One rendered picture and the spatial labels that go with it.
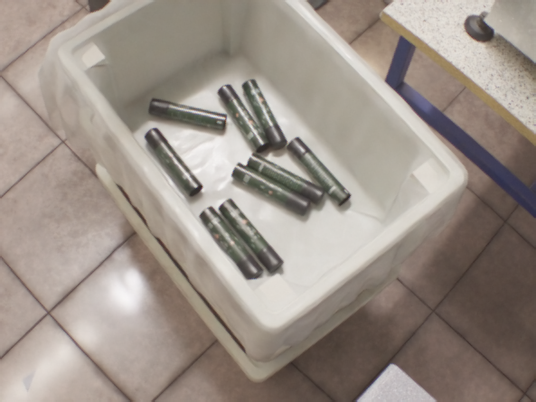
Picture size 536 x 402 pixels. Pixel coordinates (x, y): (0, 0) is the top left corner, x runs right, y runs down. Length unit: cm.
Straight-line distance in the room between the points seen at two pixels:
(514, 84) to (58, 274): 116
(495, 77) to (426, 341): 80
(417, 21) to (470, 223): 82
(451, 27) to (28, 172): 117
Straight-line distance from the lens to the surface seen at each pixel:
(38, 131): 194
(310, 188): 128
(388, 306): 173
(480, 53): 117
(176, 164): 129
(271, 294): 101
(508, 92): 115
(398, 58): 141
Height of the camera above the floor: 163
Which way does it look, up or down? 66 degrees down
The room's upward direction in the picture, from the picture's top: 7 degrees clockwise
